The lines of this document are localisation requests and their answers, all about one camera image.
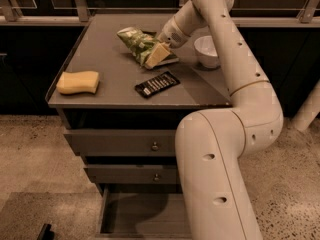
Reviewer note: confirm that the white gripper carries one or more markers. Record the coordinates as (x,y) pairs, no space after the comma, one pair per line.
(172,34)

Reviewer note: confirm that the green jalapeno chip bag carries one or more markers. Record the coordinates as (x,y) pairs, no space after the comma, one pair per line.
(141,43)

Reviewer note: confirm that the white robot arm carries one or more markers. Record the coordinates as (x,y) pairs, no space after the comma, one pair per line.
(208,143)

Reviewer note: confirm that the grey drawer cabinet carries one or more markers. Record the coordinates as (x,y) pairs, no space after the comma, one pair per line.
(116,104)

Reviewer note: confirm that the grey top drawer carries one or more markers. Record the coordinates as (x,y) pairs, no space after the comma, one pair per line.
(114,142)

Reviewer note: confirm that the grey drawer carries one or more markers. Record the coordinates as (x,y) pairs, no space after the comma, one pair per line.
(143,212)
(114,142)
(132,174)

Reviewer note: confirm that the grey middle drawer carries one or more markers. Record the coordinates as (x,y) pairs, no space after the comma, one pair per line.
(132,174)

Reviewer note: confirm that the grey bottom drawer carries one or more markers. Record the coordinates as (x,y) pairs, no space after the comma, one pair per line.
(143,212)

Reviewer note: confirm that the black snack bar wrapper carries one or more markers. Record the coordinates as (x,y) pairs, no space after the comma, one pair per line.
(156,85)

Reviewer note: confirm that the white ceramic bowl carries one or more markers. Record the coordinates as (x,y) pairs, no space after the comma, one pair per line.
(206,52)

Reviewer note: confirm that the yellow sponge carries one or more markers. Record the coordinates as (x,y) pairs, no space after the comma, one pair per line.
(78,82)

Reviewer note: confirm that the black object on floor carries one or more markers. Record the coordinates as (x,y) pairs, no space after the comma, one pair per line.
(46,233)

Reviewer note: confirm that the metal railing frame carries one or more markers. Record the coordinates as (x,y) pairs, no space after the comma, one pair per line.
(159,17)

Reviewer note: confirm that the white post at right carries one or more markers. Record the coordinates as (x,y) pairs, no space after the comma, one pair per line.
(309,109)

